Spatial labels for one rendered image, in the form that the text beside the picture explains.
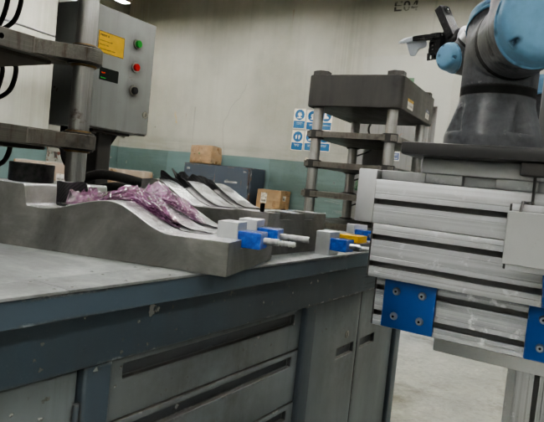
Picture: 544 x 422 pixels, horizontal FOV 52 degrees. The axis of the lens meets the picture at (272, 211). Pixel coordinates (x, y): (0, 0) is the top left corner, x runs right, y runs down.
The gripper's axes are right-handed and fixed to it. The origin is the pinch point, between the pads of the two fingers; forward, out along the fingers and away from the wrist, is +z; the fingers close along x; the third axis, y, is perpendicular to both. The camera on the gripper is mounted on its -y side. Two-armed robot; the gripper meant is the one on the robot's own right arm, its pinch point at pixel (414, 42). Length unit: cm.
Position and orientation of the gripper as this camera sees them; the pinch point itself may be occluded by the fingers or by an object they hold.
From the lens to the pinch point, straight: 199.1
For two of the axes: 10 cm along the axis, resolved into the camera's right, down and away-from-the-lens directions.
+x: 8.5, -0.8, 5.2
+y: 0.2, 9.9, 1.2
